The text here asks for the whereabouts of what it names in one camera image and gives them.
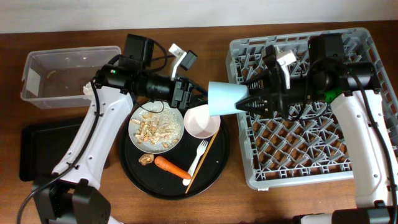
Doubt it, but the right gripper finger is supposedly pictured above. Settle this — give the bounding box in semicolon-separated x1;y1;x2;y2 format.
235;96;271;114
244;75;264;90

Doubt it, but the pink bowl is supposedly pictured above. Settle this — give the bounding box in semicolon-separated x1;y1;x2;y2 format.
184;105;221;139

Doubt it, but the light blue plastic cup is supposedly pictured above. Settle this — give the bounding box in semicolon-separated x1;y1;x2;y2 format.
208;82;249;116

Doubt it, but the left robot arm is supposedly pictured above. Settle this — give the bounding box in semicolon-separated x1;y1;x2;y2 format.
16;55;208;223

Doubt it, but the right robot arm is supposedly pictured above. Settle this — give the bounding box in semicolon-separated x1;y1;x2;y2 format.
236;34;397;223

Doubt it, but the grey dishwasher rack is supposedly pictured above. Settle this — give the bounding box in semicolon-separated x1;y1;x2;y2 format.
226;27;397;191

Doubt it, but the clear plastic waste bin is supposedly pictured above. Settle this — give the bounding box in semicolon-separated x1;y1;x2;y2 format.
21;46;121;110

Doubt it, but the grey plate with food scraps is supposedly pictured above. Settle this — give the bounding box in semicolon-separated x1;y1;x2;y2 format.
127;101;185;154

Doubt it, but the white plastic fork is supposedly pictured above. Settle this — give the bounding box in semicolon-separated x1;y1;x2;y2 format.
187;140;208;177

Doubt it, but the round black serving tray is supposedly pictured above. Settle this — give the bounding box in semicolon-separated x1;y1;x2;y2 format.
119;120;230;200

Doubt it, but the orange carrot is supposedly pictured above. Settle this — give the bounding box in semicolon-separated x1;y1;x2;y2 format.
154;156;192;180

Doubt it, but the wooden chopstick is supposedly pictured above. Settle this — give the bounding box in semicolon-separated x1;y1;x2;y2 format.
185;129;220;194

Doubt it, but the brown walnut piece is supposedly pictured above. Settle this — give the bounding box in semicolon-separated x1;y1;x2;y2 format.
139;154;155;166

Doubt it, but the crumpled white tissue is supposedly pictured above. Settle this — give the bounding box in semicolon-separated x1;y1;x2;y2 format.
83;83;93;95

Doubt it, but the black rectangular tray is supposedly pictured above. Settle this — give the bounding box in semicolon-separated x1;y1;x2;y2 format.
19;117;109;182

